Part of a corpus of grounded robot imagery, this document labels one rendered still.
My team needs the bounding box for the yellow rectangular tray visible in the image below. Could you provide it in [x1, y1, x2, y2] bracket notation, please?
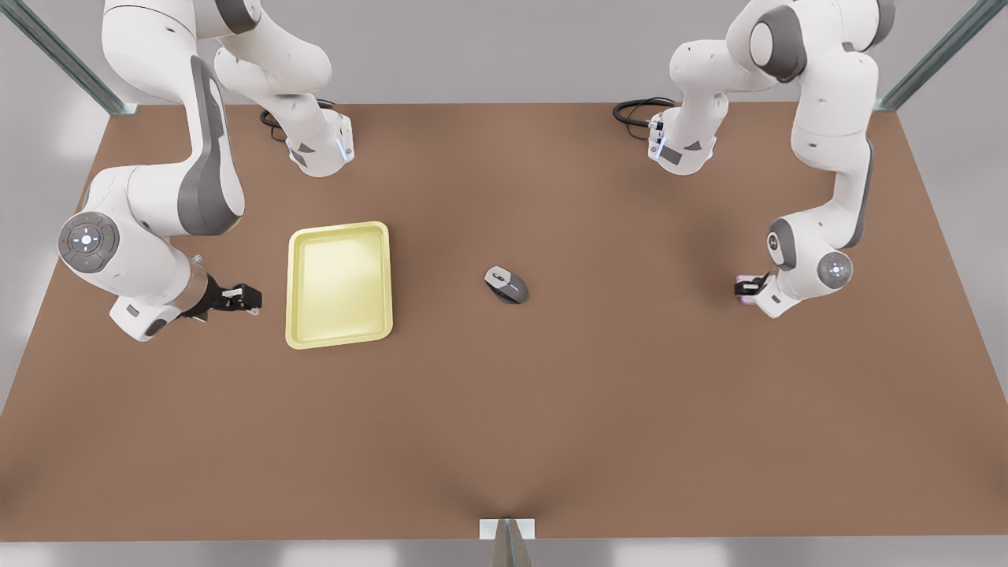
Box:
[285, 221, 394, 350]

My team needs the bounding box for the grey computer mouse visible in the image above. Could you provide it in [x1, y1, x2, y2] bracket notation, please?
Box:
[484, 265, 530, 306]

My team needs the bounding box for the black cable loop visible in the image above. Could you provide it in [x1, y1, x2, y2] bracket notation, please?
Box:
[259, 98, 339, 144]
[613, 97, 680, 143]

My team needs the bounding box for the silver frame post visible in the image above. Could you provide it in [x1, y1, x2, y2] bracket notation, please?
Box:
[479, 517, 536, 567]
[0, 0, 139, 117]
[877, 0, 1008, 113]

